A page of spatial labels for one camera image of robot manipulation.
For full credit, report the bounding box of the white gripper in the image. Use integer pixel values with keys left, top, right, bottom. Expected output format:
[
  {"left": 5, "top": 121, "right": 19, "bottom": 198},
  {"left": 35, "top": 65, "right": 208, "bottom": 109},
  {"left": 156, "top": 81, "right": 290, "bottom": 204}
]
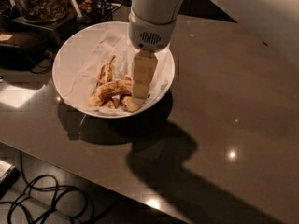
[{"left": 128, "top": 7, "right": 177, "bottom": 99}]

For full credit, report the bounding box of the large spotted banana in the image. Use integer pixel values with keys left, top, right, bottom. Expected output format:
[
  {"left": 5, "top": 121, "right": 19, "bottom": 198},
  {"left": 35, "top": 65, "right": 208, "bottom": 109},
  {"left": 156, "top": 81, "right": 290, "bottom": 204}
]
[{"left": 88, "top": 80, "right": 137, "bottom": 107}]

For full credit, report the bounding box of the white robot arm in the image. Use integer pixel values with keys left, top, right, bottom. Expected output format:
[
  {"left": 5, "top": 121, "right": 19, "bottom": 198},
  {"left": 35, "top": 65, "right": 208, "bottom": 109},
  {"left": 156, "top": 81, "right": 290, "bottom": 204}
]
[{"left": 128, "top": 0, "right": 299, "bottom": 65}]

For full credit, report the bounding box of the upright spotted banana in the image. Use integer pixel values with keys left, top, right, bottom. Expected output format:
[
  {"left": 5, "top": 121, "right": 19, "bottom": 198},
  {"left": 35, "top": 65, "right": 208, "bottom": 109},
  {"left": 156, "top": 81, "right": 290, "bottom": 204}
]
[{"left": 96, "top": 56, "right": 115, "bottom": 87}]

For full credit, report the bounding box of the short spotted banana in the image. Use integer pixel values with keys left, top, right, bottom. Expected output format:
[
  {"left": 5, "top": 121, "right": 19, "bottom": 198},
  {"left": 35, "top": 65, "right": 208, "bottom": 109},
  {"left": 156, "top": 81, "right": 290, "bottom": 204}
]
[{"left": 120, "top": 95, "right": 141, "bottom": 113}]

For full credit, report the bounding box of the small banana piece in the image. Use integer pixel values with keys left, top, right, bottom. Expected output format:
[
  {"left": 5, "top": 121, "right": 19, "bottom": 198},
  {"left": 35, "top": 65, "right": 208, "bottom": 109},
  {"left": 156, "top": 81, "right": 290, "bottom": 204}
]
[{"left": 103, "top": 99, "right": 118, "bottom": 109}]

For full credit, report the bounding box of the white bowl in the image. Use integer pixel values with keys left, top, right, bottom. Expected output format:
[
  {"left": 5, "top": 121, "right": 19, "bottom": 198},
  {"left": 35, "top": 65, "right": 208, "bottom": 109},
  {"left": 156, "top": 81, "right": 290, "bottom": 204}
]
[{"left": 51, "top": 21, "right": 176, "bottom": 119}]

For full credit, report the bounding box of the white paper liner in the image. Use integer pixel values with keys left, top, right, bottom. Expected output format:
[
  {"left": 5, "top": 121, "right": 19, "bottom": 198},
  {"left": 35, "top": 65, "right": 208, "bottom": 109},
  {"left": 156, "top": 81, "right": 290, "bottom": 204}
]
[{"left": 66, "top": 22, "right": 175, "bottom": 117}]

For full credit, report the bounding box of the glass jar of nuts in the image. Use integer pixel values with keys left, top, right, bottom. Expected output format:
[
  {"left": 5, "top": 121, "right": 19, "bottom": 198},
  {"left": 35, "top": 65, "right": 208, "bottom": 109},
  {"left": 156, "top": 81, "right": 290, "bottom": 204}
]
[{"left": 15, "top": 0, "right": 67, "bottom": 23}]

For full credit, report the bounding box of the box at floor edge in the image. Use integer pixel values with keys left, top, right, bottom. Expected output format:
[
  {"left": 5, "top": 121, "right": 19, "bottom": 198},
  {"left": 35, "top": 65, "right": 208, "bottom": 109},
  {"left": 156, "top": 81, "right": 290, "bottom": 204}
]
[{"left": 0, "top": 160, "right": 21, "bottom": 199}]

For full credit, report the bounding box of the black device with cable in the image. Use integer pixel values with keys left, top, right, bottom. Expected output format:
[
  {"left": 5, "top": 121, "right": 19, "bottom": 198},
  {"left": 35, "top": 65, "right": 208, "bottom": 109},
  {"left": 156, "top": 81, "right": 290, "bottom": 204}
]
[{"left": 0, "top": 31, "right": 53, "bottom": 74}]

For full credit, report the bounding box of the black cable on floor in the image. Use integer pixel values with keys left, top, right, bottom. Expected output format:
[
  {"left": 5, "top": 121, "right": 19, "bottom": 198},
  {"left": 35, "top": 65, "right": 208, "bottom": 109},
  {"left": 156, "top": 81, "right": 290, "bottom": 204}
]
[{"left": 0, "top": 152, "right": 122, "bottom": 224}]

